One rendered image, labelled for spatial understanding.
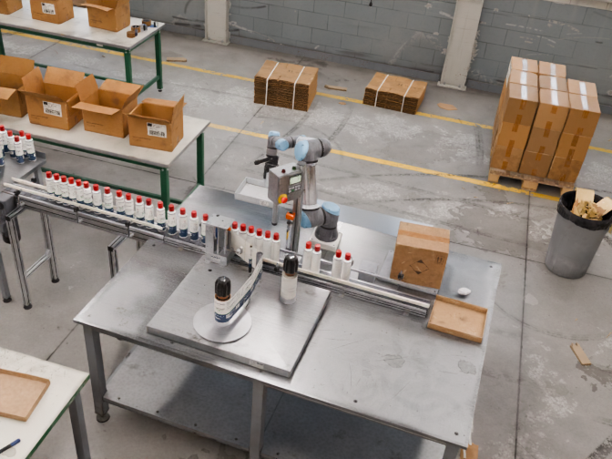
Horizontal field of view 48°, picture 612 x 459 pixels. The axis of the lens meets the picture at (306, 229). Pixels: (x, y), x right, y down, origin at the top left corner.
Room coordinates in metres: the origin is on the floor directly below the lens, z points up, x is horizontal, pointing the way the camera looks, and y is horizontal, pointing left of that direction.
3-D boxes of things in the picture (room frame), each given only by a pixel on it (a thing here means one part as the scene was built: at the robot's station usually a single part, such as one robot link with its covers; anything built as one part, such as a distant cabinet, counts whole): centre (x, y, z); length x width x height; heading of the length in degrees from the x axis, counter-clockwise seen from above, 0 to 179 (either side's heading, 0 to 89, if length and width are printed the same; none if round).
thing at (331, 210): (3.57, -0.13, 1.04); 0.13 x 0.12 x 0.14; 120
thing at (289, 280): (2.91, 0.06, 1.03); 0.09 x 0.09 x 0.30
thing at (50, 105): (4.91, 2.07, 0.97); 0.45 x 0.38 x 0.37; 170
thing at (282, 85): (7.45, 0.39, 0.16); 0.65 x 0.54 x 0.32; 81
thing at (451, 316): (2.93, -0.90, 0.85); 0.30 x 0.26 x 0.04; 74
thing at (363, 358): (3.07, -0.03, 0.82); 2.10 x 1.50 x 0.02; 74
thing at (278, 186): (3.31, 0.14, 1.38); 0.17 x 0.10 x 0.19; 129
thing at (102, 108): (4.88, 1.61, 0.96); 0.53 x 0.45 x 0.37; 168
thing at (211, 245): (3.23, 0.49, 1.01); 0.14 x 0.13 x 0.26; 74
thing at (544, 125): (6.46, -2.26, 0.45); 1.20 x 0.84 x 0.89; 168
